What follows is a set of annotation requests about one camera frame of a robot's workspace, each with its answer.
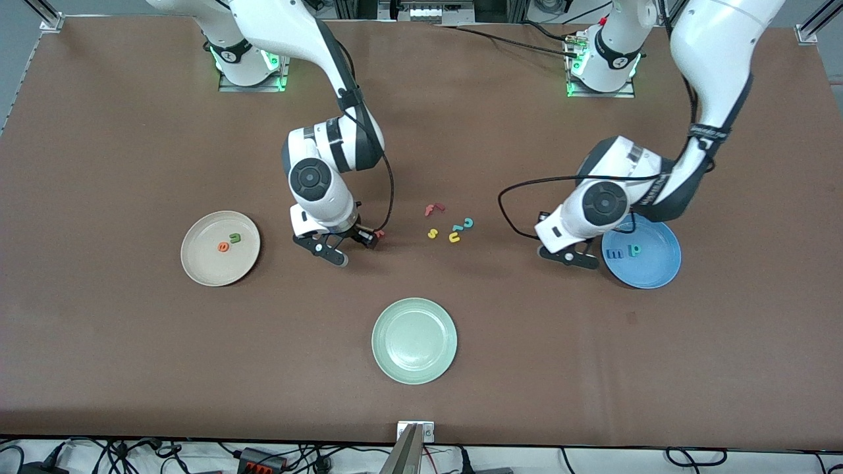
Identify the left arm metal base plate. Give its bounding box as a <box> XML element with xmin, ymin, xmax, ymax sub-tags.
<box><xmin>566</xmin><ymin>32</ymin><xmax>637</xmax><ymax>99</ymax></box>

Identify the black orange power strip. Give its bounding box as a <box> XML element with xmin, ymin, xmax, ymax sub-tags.
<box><xmin>237</xmin><ymin>448</ymin><xmax>288</xmax><ymax>473</ymax></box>

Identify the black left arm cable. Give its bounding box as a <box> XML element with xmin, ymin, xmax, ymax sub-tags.
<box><xmin>497</xmin><ymin>172</ymin><xmax>666</xmax><ymax>240</ymax></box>

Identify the short black table cable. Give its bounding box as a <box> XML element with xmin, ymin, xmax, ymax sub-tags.
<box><xmin>522</xmin><ymin>20</ymin><xmax>570</xmax><ymax>41</ymax></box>

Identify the pale green plate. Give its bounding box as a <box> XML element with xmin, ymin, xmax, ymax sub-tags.
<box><xmin>371</xmin><ymin>297</ymin><xmax>458</xmax><ymax>386</ymax></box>

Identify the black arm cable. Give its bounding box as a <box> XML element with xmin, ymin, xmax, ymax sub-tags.
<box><xmin>315</xmin><ymin>18</ymin><xmax>396</xmax><ymax>232</ymax></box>
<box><xmin>497</xmin><ymin>172</ymin><xmax>666</xmax><ymax>240</ymax></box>

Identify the blue plate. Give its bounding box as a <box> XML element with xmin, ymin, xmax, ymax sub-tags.
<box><xmin>601</xmin><ymin>217</ymin><xmax>682</xmax><ymax>290</ymax></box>

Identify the long black table cable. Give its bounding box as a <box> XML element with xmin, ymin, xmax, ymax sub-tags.
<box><xmin>431</xmin><ymin>24</ymin><xmax>584</xmax><ymax>59</ymax></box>

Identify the beige brown plate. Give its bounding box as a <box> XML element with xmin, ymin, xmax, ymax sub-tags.
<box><xmin>180</xmin><ymin>210</ymin><xmax>261</xmax><ymax>288</ymax></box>

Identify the grey electrical box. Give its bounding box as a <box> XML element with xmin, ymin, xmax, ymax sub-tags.
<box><xmin>395</xmin><ymin>0</ymin><xmax>476</xmax><ymax>26</ymax></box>

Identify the silver table edge bracket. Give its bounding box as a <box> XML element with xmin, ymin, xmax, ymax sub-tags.
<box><xmin>397</xmin><ymin>421</ymin><xmax>435</xmax><ymax>443</ymax></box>

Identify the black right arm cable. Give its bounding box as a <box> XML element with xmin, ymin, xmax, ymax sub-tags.
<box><xmin>315</xmin><ymin>18</ymin><xmax>396</xmax><ymax>232</ymax></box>

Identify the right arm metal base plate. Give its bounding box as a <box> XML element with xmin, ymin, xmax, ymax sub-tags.
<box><xmin>218</xmin><ymin>56</ymin><xmax>290</xmax><ymax>93</ymax></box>

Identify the grey metal mounting pole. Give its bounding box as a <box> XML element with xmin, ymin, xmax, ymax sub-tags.
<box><xmin>379</xmin><ymin>423</ymin><xmax>423</xmax><ymax>474</ymax></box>

